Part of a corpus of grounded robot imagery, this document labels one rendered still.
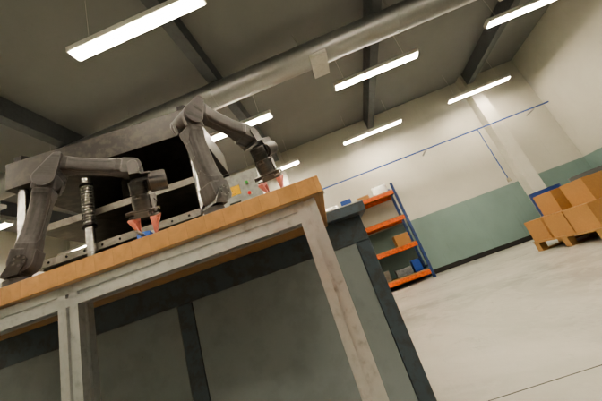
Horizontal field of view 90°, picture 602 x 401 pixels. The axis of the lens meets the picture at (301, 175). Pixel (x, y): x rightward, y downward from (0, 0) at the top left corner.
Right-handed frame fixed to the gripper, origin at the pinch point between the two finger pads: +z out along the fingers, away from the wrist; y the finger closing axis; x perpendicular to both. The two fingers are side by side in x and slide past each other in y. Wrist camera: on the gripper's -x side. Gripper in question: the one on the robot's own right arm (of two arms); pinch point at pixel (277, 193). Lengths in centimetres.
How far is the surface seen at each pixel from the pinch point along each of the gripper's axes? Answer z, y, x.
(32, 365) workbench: 15, 88, 35
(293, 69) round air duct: -106, -17, -361
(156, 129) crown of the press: -59, 81, -91
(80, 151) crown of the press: -66, 133, -82
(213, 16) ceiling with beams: -206, 54, -322
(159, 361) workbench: 29, 49, 34
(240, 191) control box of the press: 3, 43, -85
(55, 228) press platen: -24, 164, -68
